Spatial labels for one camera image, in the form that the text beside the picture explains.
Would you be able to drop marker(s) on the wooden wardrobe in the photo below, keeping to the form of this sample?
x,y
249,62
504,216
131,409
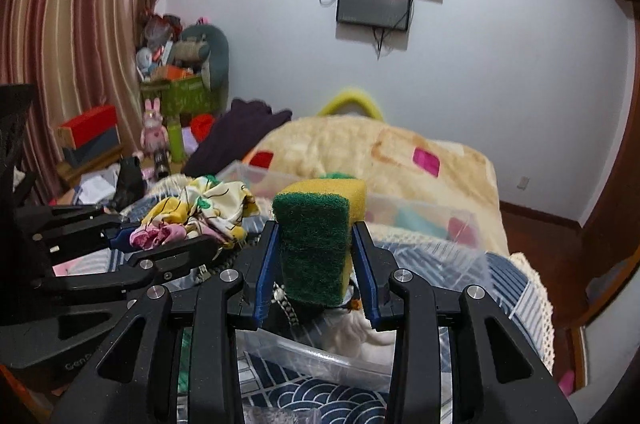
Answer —
x,y
607,104

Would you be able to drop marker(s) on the striped red curtain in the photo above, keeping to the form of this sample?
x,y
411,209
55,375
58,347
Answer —
x,y
75,29

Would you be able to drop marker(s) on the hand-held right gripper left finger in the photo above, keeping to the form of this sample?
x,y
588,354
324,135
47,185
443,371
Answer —
x,y
263,264

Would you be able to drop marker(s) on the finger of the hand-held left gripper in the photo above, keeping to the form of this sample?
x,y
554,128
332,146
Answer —
x,y
122,238
185,251

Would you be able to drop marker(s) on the green and yellow sponge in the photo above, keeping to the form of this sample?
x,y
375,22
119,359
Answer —
x,y
312,244

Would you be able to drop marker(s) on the dark purple cloth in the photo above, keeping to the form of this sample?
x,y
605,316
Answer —
x,y
235,134

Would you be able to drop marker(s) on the black bag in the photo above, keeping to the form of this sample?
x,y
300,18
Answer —
x,y
131,181

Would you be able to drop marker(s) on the white wall outlet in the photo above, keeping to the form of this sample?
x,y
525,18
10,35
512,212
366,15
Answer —
x,y
523,183

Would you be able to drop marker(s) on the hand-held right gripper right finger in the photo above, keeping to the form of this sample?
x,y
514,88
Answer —
x,y
364,274

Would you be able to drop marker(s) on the green storage box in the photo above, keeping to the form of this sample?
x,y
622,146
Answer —
x,y
182,96

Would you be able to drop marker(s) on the clear plastic storage box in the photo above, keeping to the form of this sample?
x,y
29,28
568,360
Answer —
x,y
425,216

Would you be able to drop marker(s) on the white fluffy cloth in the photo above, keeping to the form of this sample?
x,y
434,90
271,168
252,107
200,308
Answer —
x,y
360,329

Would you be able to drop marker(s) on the teal cloth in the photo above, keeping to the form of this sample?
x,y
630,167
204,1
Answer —
x,y
414,220

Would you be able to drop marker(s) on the floral patterned cloth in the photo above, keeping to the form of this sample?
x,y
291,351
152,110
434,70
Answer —
x,y
210,209

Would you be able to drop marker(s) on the pink bunny doll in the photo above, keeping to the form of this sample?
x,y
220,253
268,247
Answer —
x,y
154,131

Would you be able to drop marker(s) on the beige fluffy patchwork blanket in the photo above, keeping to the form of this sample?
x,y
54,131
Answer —
x,y
360,154

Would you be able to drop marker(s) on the green bottle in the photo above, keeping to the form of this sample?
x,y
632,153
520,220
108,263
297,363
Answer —
x,y
176,144

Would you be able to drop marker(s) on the red and grey shoe box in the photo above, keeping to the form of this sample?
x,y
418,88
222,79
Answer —
x,y
90,136

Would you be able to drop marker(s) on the grey plush toy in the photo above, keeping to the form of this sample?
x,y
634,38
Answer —
x,y
210,54

